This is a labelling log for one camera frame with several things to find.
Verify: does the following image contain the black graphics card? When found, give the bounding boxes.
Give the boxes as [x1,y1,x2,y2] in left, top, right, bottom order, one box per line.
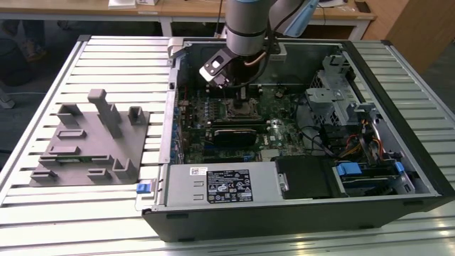
[210,128,257,147]

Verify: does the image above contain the wooden cabinet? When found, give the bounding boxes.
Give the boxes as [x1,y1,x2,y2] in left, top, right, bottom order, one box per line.
[361,0,455,77]

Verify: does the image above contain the black plastic drive cover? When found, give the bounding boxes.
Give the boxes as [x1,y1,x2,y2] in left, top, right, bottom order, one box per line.
[272,155,348,201]

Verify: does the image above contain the grey furniture foot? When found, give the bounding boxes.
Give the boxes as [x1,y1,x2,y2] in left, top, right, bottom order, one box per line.
[0,86,16,109]

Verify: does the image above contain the large white box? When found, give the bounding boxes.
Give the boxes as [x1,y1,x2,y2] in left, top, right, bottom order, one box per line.
[106,0,137,10]

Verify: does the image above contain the silver metal drive cage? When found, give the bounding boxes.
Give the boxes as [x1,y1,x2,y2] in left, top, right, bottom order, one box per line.
[304,54,357,126]

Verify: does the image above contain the green motherboard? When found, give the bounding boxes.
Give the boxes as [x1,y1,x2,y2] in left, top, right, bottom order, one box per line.
[176,85,307,165]

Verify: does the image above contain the green RAM stick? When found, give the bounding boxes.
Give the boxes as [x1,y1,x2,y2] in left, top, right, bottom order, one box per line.
[56,155,106,163]

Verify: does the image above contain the black PC case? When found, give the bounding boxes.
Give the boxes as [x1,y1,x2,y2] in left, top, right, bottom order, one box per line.
[140,37,455,243]

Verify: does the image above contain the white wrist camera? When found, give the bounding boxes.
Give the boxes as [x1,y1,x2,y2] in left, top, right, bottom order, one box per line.
[197,47,233,82]

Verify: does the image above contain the hard disk in blue carrier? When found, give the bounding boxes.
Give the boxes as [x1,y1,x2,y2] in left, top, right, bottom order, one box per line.
[332,162,397,197]

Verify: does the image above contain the grey parts rack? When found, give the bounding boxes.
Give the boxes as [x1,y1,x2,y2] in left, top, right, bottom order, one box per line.
[28,89,152,187]

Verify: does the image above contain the grey metal bracket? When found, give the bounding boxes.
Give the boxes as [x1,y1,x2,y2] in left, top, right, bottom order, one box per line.
[349,102,384,126]

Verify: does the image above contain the coloured wire bundle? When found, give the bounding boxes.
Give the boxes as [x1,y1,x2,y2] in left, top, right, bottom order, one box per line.
[340,119,387,162]

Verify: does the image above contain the black looped wire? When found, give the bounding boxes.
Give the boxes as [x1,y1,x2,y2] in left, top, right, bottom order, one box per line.
[299,125,337,158]

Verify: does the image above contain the silver chipset heat sink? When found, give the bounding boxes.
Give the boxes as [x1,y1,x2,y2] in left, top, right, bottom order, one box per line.
[260,148,280,161]

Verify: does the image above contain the grey case release latch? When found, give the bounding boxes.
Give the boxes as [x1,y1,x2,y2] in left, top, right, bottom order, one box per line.
[165,37,188,59]

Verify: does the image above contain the CPU socket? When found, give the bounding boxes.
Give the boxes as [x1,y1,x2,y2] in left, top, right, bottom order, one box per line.
[220,98,259,120]

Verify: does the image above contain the silver power supply unit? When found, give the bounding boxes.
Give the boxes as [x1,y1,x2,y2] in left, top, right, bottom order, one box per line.
[164,162,285,207]

